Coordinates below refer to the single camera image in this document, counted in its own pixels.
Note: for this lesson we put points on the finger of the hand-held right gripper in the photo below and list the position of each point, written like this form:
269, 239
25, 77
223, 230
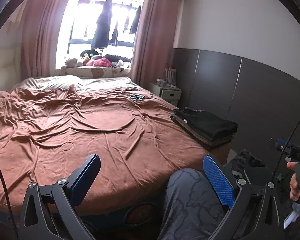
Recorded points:
277, 148
286, 143

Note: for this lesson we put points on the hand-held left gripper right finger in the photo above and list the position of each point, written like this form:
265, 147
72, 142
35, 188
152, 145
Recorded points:
218, 180

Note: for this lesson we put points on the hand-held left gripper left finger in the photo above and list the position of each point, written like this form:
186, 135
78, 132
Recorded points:
86, 180

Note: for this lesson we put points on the stack of folded clothes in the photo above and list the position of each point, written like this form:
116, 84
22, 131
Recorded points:
215, 142

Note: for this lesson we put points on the person's right hand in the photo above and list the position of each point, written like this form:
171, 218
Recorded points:
293, 187

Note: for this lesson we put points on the dark patterned rug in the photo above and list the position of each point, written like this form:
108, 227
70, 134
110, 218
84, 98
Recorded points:
247, 157

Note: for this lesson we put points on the person's grey trouser leg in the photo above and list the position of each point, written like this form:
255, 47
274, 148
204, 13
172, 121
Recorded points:
190, 205

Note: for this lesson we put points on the brown fleece blanket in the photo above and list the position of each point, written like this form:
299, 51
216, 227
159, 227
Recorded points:
90, 130

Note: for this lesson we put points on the white nightstand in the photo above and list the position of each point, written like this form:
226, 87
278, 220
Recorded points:
170, 96

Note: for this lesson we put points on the small black striped item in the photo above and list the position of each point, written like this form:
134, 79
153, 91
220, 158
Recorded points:
137, 96

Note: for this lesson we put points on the beige quilt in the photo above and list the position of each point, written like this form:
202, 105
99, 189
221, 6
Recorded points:
52, 81

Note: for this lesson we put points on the pink plush toy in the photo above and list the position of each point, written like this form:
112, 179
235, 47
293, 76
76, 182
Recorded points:
100, 62

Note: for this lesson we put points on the beige plush toy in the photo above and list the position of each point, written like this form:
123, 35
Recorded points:
71, 62

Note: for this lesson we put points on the white spotted plush toy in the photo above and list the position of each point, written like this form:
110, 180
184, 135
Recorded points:
120, 64

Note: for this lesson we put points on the dark cloth on window seat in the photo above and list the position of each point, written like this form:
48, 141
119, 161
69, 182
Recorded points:
117, 58

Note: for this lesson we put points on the black and white plush toy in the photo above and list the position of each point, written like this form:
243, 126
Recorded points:
91, 53

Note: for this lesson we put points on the cream padded headboard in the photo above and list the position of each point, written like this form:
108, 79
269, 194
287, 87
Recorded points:
2, 75

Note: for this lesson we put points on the dark hanging garment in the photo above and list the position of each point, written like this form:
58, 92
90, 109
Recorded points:
126, 25
135, 21
114, 35

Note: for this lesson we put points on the dark hanging coat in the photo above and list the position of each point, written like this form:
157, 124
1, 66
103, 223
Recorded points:
102, 27

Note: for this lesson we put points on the pink curtain beside nightstand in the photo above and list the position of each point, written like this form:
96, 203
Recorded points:
155, 30

